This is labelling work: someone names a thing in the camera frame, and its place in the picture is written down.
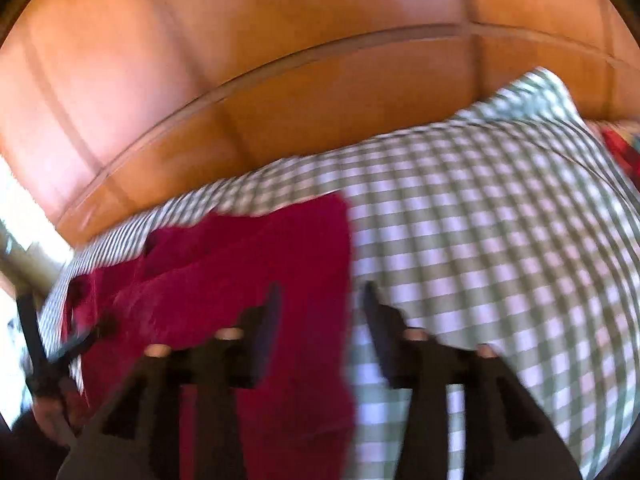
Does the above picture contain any dark red garment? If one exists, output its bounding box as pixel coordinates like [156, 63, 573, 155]
[60, 194, 358, 480]

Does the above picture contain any red patterned pillow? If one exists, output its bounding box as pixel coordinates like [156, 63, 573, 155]
[597, 121, 640, 183]

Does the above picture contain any wooden panelled wardrobe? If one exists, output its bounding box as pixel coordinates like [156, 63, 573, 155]
[0, 0, 640, 248]

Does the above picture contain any person's left hand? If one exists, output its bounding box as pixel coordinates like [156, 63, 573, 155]
[32, 392, 87, 453]

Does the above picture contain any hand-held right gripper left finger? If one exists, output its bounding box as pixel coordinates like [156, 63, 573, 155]
[57, 282, 284, 480]

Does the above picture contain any green checked bed sheet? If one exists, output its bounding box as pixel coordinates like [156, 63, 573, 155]
[37, 66, 640, 480]

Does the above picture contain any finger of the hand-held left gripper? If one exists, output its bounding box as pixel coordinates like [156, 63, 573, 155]
[46, 317, 119, 367]
[15, 294, 50, 386]

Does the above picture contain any green checked pillow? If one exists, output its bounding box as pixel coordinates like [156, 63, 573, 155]
[450, 66, 593, 128]

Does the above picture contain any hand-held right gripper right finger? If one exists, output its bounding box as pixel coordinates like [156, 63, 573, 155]
[362, 280, 584, 480]

